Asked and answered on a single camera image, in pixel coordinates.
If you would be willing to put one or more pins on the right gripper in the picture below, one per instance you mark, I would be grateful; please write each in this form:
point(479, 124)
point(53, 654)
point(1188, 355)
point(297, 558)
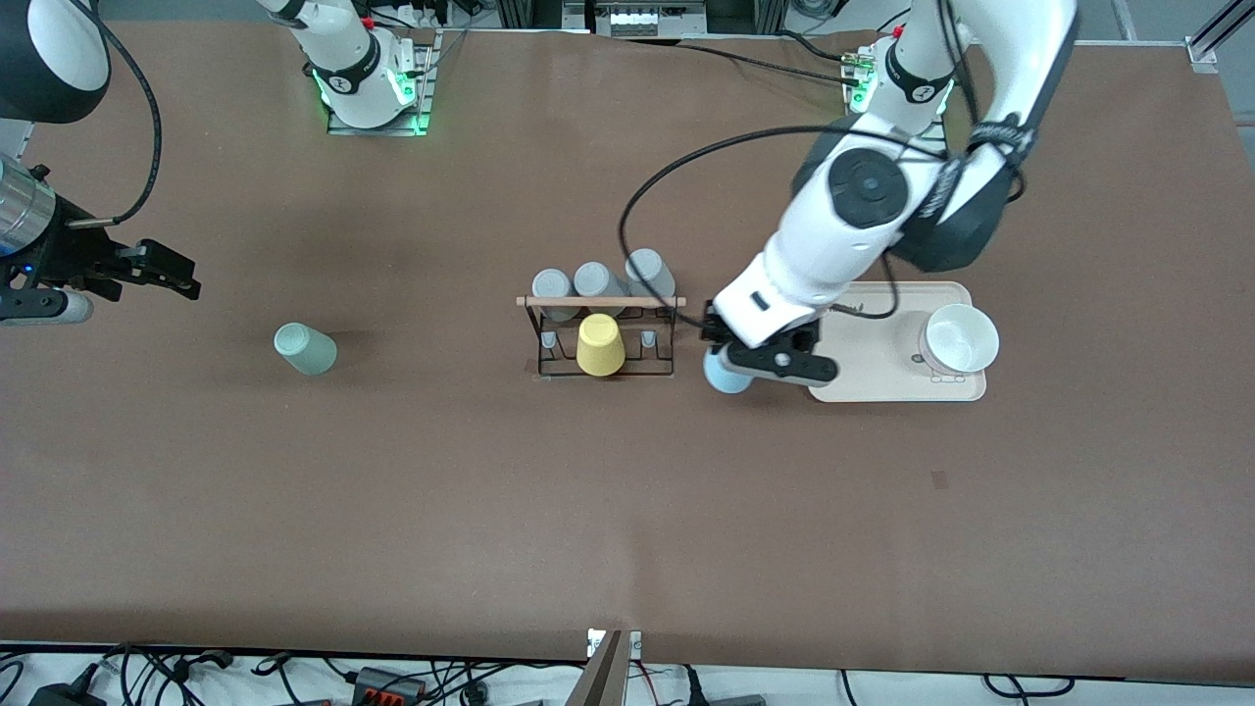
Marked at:
point(69, 250)

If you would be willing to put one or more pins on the beige plastic tray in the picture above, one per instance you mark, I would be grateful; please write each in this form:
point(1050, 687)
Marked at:
point(882, 378)

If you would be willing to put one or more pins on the white bowl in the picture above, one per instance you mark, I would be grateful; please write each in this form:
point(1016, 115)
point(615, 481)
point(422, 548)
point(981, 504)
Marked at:
point(961, 338)

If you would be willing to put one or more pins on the black power adapter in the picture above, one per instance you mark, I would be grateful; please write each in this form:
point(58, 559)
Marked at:
point(69, 696)

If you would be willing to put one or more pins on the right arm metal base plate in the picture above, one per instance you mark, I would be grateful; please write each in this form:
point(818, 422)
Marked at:
point(417, 98)

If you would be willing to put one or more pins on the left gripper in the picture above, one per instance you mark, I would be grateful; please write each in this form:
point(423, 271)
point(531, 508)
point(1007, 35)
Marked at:
point(713, 328)

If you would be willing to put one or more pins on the brown table cover sheet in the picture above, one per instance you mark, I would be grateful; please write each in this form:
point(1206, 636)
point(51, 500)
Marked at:
point(392, 490)

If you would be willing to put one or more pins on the aluminium frame profile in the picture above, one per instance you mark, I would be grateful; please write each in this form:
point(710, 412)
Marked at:
point(1204, 51)

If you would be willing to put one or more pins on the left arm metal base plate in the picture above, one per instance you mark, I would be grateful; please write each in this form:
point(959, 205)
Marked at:
point(853, 98)

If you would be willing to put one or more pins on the yellow cup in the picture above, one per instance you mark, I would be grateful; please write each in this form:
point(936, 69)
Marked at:
point(600, 345)

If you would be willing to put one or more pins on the black orange connector block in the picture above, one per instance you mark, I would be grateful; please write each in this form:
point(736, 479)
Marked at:
point(387, 683)

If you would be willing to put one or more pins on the grey electronics box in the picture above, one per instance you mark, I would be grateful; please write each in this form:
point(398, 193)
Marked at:
point(637, 20)

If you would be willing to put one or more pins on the light blue cup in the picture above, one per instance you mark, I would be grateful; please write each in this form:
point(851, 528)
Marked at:
point(724, 378)

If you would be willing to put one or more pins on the white power strip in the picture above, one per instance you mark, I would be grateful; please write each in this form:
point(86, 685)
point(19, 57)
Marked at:
point(417, 12)

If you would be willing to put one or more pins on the grey cup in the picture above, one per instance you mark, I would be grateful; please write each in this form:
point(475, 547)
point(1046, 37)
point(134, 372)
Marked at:
point(647, 270)
point(594, 279)
point(552, 284)

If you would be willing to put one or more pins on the grey camera post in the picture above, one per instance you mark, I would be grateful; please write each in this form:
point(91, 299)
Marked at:
point(600, 677)

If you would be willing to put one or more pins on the pale green cup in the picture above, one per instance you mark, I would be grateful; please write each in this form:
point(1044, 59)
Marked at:
point(306, 350)

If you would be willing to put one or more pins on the white camera bracket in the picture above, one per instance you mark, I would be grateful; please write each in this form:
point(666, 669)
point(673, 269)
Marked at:
point(634, 645)

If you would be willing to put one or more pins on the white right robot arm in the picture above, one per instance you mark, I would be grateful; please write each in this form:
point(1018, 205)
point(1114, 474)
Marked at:
point(343, 59)

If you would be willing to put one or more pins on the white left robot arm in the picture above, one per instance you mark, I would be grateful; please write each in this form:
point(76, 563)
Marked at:
point(868, 186)

